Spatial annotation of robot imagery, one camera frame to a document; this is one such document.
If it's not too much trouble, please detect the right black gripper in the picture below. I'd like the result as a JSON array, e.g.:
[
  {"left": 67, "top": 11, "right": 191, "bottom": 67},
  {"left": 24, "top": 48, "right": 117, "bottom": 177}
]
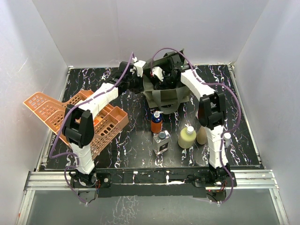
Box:
[{"left": 156, "top": 69, "right": 178, "bottom": 96}]

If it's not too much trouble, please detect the olive green canvas bag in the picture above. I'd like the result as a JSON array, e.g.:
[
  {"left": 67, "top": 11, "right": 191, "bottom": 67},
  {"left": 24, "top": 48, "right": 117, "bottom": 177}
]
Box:
[{"left": 140, "top": 48, "right": 192, "bottom": 115}]

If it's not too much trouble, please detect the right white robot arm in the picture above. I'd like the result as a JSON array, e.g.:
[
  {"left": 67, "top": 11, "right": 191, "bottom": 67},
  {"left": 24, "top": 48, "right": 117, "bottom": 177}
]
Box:
[{"left": 164, "top": 51, "right": 234, "bottom": 186}]

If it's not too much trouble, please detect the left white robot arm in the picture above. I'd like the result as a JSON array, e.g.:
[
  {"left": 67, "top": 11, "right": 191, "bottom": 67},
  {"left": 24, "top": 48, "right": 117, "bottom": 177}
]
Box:
[{"left": 61, "top": 58, "right": 146, "bottom": 187}]

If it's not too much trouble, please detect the orange plastic basket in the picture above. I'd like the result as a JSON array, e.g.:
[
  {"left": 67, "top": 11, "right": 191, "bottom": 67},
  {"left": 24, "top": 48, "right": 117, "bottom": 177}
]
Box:
[{"left": 23, "top": 90, "right": 129, "bottom": 159}]

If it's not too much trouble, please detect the orange bottle blue pump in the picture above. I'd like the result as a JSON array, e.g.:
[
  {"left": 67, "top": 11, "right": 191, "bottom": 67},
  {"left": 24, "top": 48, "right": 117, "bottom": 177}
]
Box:
[{"left": 151, "top": 111, "right": 163, "bottom": 134}]

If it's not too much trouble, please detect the orange packet in basket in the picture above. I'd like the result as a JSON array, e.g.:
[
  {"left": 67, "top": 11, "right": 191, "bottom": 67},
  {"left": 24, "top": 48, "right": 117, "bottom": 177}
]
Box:
[{"left": 93, "top": 117, "right": 102, "bottom": 126}]

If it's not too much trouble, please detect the yellow green lotion bottle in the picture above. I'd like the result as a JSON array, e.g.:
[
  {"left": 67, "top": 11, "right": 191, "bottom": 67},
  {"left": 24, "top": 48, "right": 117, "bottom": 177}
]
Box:
[{"left": 178, "top": 124, "right": 196, "bottom": 149}]

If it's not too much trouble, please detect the clear square bottle grey cap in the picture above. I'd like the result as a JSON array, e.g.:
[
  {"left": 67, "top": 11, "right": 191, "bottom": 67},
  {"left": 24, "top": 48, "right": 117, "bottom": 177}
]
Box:
[{"left": 152, "top": 130, "right": 171, "bottom": 155}]

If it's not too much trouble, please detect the beige brown lotion bottle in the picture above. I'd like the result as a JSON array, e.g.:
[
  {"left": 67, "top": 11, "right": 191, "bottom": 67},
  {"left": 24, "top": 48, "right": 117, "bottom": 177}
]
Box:
[{"left": 196, "top": 126, "right": 207, "bottom": 145}]

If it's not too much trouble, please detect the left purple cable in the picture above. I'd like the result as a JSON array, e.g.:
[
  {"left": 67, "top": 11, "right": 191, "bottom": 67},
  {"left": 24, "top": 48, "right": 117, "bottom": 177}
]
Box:
[{"left": 50, "top": 52, "right": 136, "bottom": 207}]

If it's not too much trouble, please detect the purple cable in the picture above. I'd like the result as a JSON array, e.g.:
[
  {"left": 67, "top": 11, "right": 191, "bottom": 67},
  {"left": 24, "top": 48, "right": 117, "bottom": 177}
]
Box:
[
  {"left": 150, "top": 48, "right": 242, "bottom": 206},
  {"left": 50, "top": 52, "right": 136, "bottom": 207}
]

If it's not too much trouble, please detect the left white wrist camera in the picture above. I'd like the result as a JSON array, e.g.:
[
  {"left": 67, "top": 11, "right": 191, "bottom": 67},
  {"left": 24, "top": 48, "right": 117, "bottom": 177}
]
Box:
[{"left": 130, "top": 57, "right": 146, "bottom": 77}]

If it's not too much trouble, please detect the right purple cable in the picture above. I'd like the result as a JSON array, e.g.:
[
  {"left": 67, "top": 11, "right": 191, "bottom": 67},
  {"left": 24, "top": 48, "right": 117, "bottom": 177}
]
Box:
[{"left": 150, "top": 48, "right": 242, "bottom": 206}]

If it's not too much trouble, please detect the aluminium frame rail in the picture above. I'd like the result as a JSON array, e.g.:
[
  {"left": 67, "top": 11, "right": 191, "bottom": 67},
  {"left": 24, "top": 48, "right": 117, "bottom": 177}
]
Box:
[{"left": 17, "top": 167, "right": 290, "bottom": 225}]

